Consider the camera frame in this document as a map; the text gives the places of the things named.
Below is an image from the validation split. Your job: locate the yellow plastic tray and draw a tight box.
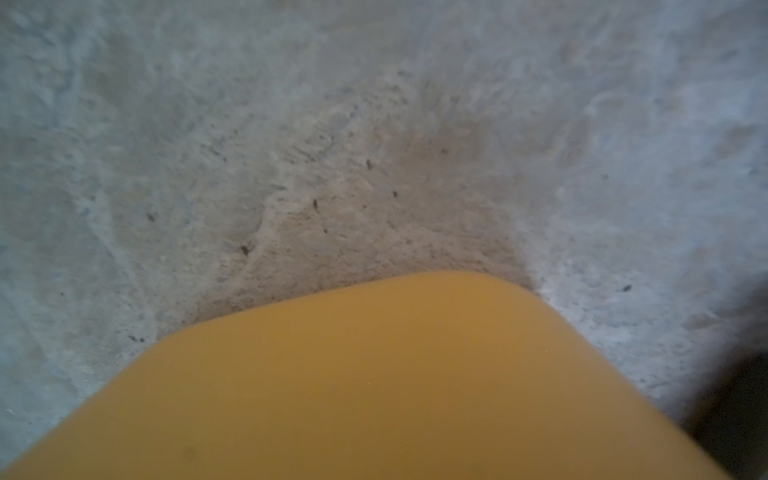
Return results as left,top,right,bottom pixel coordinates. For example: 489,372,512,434
5,272,726,479

